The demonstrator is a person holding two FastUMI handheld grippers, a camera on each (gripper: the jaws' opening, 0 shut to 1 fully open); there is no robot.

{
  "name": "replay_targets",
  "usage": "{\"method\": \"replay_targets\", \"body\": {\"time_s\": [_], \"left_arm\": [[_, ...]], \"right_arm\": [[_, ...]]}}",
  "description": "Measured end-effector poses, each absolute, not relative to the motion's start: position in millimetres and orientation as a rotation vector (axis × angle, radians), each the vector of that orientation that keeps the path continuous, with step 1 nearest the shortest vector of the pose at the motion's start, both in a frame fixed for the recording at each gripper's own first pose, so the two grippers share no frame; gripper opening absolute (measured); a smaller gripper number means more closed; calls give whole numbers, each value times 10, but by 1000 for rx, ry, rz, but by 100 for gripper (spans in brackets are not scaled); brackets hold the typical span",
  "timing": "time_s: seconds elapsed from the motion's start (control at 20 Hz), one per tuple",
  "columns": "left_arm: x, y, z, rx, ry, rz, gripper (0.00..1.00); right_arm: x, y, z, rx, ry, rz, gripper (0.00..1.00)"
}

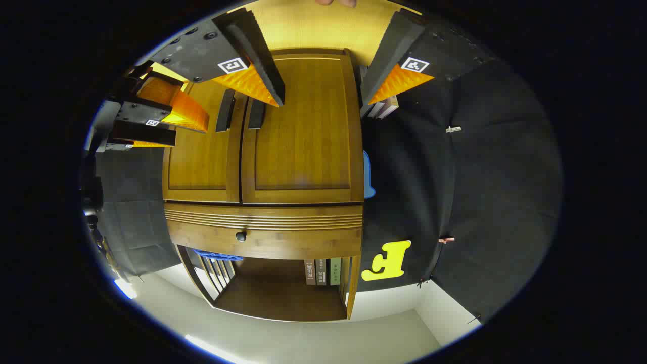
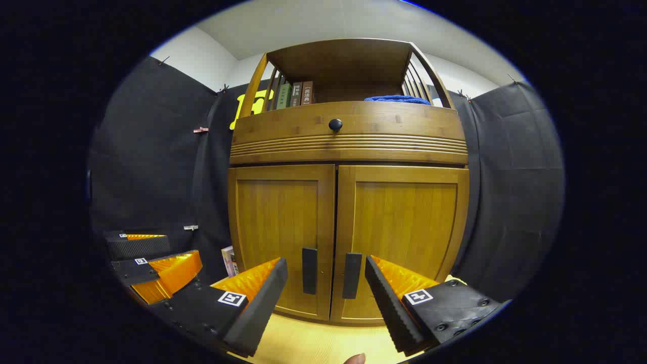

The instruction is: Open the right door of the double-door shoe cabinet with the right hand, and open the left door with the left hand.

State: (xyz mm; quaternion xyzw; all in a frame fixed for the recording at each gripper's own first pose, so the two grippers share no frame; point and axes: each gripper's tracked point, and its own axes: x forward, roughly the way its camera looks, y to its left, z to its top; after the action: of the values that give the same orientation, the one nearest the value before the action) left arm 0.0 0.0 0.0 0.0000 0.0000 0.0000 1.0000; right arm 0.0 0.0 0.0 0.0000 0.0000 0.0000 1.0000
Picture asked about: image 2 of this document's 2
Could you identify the green book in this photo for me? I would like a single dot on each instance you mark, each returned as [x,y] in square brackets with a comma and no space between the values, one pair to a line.
[284,96]

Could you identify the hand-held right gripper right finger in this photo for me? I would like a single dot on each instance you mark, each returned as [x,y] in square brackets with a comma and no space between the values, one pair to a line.
[386,303]

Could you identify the brown book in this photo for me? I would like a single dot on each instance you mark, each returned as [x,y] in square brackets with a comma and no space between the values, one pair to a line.
[307,93]

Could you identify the wooden double-door shoe cabinet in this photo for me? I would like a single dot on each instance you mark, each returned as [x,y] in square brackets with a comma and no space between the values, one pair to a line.
[343,65]

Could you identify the wooden shoe cabinet door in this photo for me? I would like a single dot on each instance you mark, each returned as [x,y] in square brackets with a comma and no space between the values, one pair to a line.
[404,227]
[275,227]

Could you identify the dark grey book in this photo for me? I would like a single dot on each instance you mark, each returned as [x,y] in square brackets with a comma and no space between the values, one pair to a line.
[296,94]

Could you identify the wooden ribbed drawer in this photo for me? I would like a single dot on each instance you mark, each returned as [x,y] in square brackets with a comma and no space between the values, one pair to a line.
[394,126]

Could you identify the black round drawer knob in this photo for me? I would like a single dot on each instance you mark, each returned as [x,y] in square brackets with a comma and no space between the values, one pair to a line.
[335,125]

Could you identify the pale lavender book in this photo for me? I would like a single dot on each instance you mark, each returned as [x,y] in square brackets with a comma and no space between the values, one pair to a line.
[227,259]

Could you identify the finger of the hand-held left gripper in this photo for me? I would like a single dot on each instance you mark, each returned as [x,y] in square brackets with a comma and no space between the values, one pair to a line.
[139,247]
[172,273]

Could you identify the blue cloth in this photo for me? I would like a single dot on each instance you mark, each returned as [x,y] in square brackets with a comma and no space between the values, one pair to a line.
[397,99]

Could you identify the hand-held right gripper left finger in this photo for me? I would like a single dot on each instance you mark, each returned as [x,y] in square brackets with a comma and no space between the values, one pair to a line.
[263,298]

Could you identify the grey and beige book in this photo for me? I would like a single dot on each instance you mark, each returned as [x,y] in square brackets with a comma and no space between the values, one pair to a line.
[235,266]

